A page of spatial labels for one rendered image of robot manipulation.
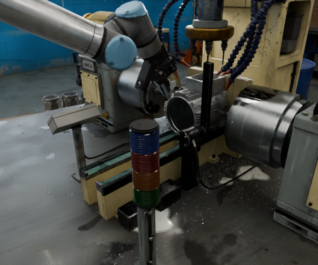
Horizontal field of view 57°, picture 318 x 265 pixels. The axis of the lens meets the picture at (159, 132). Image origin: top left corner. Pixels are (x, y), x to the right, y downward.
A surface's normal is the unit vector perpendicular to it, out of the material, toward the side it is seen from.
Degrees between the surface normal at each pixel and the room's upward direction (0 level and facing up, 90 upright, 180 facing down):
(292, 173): 90
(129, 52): 93
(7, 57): 90
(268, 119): 55
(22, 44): 90
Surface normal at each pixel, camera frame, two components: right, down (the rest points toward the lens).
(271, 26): -0.73, 0.31
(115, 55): 0.47, 0.44
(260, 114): -0.57, -0.33
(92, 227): -0.01, -0.90
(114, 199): 0.68, 0.32
